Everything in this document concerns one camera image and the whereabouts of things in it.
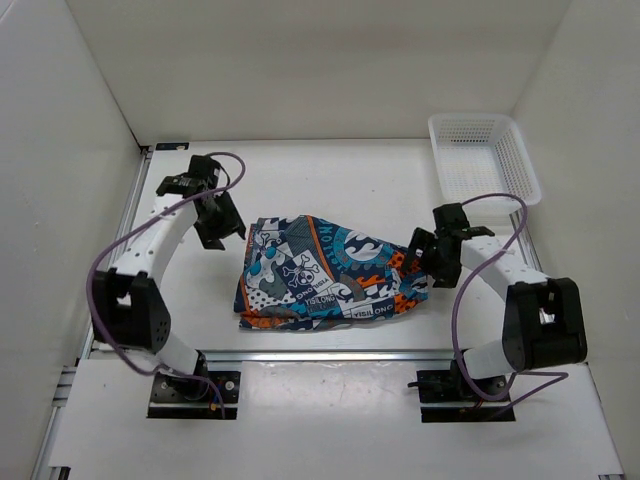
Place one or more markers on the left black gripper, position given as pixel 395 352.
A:
pixel 231 221

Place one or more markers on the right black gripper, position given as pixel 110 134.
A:
pixel 423 240

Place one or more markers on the colourful patterned shorts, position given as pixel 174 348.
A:
pixel 309 274

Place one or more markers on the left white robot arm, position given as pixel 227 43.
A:
pixel 127 309

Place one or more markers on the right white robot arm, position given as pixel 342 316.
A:
pixel 543 323

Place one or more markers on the white plastic basket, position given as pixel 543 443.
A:
pixel 480 153

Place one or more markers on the aluminium frame rail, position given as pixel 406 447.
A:
pixel 234 356

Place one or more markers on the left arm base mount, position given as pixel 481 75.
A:
pixel 176 398

